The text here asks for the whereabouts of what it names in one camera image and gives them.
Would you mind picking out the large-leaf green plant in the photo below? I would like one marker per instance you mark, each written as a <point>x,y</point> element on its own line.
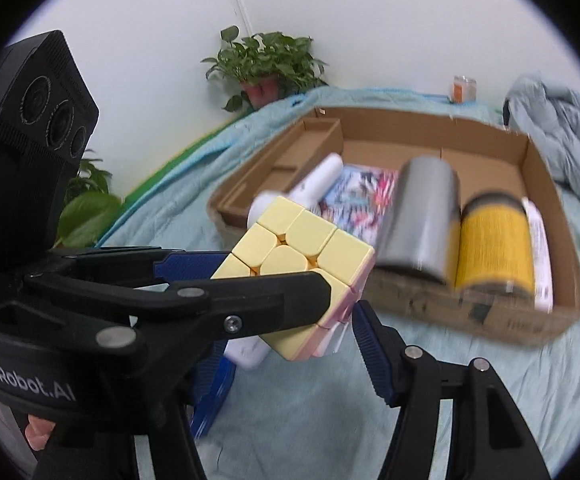
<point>87,210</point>

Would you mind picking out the person's left hand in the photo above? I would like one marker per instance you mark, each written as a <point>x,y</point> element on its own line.
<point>40,432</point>

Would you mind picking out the white wall pipe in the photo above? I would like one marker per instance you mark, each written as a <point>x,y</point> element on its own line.
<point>237,0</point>

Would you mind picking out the white rectangular plastic device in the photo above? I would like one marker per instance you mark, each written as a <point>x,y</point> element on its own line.
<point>245,355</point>

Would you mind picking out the pastel yellow puzzle cube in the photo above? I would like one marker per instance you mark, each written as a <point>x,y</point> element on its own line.
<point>310,230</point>

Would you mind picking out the light teal bed blanket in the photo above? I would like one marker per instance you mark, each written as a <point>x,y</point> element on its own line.
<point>295,410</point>

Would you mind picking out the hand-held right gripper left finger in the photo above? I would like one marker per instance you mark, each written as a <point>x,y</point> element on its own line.
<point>215,395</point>

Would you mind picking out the light blue folded quilt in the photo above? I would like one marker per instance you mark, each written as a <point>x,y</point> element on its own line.
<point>564,130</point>

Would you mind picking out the silver metal can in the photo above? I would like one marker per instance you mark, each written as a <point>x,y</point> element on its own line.
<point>419,220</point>

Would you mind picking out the colourful printed toy box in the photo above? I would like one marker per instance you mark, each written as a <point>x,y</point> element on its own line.
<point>364,195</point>

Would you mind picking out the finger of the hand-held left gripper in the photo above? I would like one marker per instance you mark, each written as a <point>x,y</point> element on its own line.
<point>250,305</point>
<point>190,266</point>

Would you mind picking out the potted green plant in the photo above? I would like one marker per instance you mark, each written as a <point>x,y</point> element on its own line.
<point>270,60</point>

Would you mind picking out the white tube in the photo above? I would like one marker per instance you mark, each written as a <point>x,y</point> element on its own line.
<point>539,260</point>

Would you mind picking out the brown cardboard box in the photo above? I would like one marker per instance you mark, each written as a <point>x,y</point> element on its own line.
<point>489,150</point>

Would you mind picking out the glass jar with yellow label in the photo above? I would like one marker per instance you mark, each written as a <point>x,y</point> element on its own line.
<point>494,245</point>

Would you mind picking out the small orange jar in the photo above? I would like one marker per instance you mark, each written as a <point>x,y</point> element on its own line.
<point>463,89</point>

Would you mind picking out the white handheld fan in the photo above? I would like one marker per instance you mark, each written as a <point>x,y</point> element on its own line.
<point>315,180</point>

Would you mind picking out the green cloth strip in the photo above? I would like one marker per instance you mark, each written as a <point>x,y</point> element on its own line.
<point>170,170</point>

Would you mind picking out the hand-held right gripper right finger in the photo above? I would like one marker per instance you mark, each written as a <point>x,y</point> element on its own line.
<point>374,350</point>

